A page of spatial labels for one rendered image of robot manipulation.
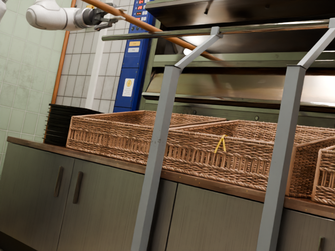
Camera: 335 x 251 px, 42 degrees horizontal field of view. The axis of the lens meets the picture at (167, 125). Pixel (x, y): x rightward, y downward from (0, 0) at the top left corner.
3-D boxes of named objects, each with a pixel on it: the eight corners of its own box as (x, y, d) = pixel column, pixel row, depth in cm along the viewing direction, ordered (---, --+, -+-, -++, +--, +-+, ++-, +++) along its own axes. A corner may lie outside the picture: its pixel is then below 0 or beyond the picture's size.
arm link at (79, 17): (87, 31, 210) (95, 30, 206) (72, 24, 203) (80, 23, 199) (91, 12, 210) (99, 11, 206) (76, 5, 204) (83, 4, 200)
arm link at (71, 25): (91, 30, 211) (68, 30, 202) (73, 32, 222) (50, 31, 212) (90, 7, 210) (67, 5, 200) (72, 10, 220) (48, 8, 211)
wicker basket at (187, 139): (227, 178, 203) (238, 119, 204) (350, 204, 164) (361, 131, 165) (153, 167, 168) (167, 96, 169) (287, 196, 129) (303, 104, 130)
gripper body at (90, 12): (97, 11, 206) (110, 10, 199) (94, 29, 205) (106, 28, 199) (84, 5, 200) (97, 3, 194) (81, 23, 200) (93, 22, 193)
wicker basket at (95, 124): (135, 159, 243) (144, 110, 244) (219, 176, 205) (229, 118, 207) (63, 147, 206) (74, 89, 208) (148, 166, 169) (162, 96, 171)
